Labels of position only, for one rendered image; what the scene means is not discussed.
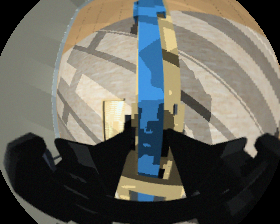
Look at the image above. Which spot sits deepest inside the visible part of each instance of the long blue bar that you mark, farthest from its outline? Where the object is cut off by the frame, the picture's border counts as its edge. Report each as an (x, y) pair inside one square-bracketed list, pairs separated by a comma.
[(151, 86)]

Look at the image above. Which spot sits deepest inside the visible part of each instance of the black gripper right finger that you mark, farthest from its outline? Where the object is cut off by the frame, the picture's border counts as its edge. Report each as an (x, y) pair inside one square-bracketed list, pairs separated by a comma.
[(195, 161)]

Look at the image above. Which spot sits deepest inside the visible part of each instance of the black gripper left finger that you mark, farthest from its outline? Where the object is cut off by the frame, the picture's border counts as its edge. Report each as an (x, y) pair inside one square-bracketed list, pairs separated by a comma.
[(106, 159)]

